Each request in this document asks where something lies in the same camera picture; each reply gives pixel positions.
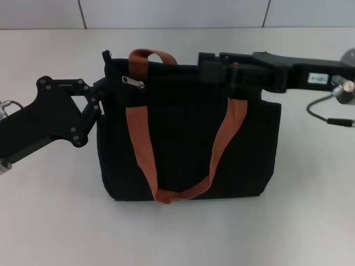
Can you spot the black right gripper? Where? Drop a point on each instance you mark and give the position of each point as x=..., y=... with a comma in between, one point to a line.
x=277, y=74

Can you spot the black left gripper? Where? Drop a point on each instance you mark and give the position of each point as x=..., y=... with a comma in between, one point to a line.
x=41, y=122

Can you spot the silver metal zipper pull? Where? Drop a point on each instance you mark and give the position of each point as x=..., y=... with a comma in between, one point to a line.
x=133, y=82

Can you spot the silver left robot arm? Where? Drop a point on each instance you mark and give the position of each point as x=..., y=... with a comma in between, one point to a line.
x=4, y=167

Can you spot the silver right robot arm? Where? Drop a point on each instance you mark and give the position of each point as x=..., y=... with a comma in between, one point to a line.
x=349, y=56

